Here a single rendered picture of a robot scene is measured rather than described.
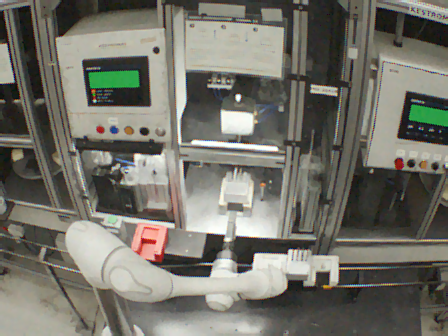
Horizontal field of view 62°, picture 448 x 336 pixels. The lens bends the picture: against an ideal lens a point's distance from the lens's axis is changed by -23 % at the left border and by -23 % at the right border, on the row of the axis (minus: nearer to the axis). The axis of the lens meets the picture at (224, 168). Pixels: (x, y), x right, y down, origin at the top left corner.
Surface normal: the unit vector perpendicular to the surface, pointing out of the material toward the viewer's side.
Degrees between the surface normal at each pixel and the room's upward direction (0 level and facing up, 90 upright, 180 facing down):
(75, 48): 90
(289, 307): 0
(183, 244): 0
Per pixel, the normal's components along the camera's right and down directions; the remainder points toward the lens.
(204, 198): -0.01, -0.74
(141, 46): -0.13, 0.66
